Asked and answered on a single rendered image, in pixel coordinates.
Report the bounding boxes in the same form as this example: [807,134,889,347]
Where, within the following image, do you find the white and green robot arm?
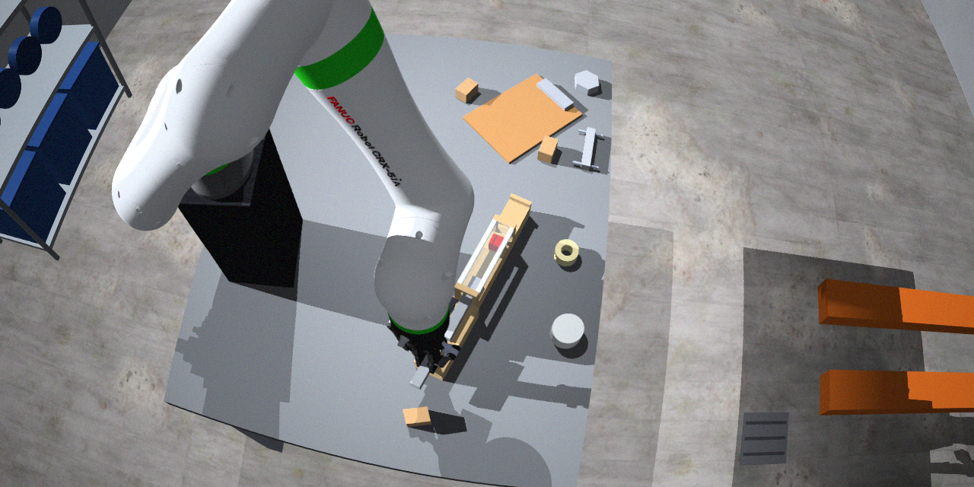
[112,0,475,349]

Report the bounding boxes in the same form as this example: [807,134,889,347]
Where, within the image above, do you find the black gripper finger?
[387,321,426,367]
[423,341,461,374]

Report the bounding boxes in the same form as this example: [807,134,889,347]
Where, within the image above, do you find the white short cylinder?
[550,314,584,349]

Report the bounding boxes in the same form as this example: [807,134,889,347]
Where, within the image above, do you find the orange flat board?
[463,74,582,163]

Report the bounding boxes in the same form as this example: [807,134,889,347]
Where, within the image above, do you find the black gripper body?
[406,335,447,351]

